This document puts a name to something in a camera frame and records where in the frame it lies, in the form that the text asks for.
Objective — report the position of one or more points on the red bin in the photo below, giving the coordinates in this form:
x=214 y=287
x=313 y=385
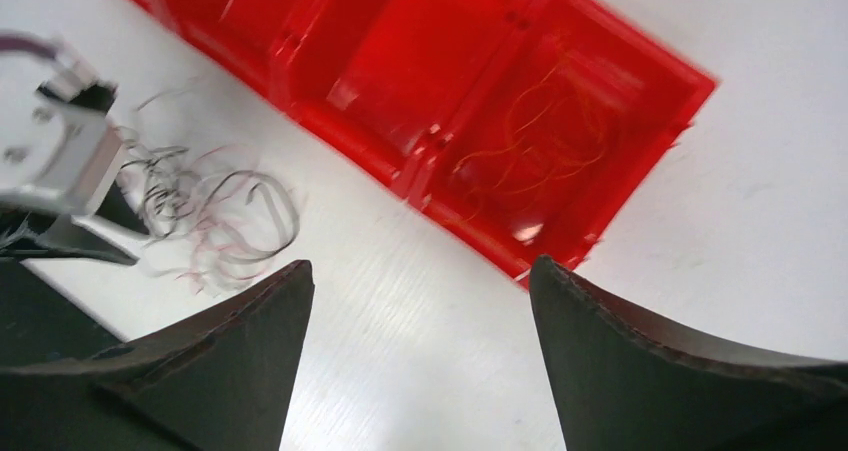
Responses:
x=377 y=79
x=243 y=36
x=575 y=108

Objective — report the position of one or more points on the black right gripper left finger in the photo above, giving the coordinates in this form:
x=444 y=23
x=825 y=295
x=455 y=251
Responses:
x=221 y=379

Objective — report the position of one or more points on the red bin far right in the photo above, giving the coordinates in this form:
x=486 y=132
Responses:
x=575 y=108

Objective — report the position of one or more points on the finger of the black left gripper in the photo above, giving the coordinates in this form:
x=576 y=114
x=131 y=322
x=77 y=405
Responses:
x=27 y=234

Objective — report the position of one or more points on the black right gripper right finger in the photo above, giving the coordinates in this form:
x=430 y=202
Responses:
x=626 y=378

